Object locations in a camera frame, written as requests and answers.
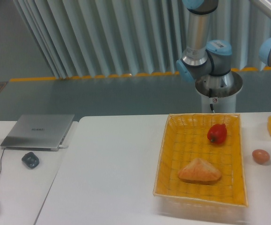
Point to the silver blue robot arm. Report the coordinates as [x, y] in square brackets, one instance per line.
[219, 39]

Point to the red bell pepper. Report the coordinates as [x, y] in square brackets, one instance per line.
[217, 133]

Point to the silver closed laptop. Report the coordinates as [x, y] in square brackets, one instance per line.
[39, 132]

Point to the triangular bread slice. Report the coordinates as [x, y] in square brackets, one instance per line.
[199, 170]

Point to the brown egg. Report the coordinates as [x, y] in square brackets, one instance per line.
[260, 156]

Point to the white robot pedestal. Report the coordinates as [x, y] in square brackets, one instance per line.
[218, 104]

